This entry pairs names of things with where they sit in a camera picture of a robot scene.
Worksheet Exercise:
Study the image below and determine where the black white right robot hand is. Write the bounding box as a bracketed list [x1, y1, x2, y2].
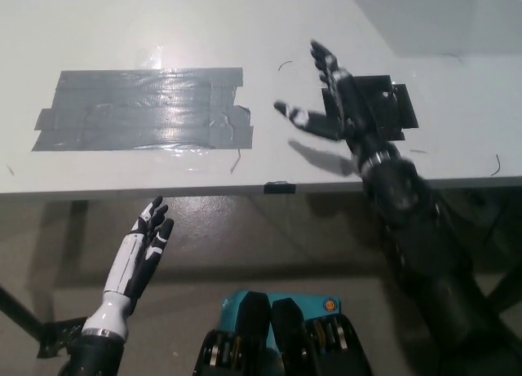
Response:
[273, 38, 404, 172]

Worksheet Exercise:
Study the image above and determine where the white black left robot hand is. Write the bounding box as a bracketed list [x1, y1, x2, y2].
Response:
[80, 195, 175, 339]

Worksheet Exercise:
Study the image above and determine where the black teal robot body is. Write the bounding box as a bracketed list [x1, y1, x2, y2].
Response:
[192, 290, 373, 376]

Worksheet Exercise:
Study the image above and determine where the black tape square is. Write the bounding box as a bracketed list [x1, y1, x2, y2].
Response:
[321, 81, 420, 142]

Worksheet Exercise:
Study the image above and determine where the small black tape strip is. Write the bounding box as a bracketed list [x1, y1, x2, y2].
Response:
[263, 180, 297, 196]

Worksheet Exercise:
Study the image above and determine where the black metal table leg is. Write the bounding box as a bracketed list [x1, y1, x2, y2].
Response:
[0, 284, 42, 340]

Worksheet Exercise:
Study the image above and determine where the grey duct tape patch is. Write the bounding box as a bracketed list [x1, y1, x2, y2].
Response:
[30, 67, 254, 153]

